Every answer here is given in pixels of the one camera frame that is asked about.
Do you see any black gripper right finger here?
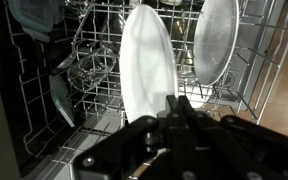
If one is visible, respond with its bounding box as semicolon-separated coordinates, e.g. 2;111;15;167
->
178;95;288;180

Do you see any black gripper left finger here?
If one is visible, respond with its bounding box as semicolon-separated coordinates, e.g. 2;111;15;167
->
73;94;185;180

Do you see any white dinner plate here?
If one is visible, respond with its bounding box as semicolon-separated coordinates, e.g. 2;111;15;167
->
118;3;179;124
192;0;241;87

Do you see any dishwasher with open door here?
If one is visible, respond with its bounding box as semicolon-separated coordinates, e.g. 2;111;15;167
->
17;0;287;180

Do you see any flat lid teal edge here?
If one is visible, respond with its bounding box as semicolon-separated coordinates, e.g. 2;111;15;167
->
48;73;77;129

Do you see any plastic container blue rim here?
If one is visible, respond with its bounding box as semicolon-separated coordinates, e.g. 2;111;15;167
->
7;0;66;43

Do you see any wire dishwasher rack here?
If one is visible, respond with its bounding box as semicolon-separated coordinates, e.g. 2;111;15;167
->
2;0;288;180

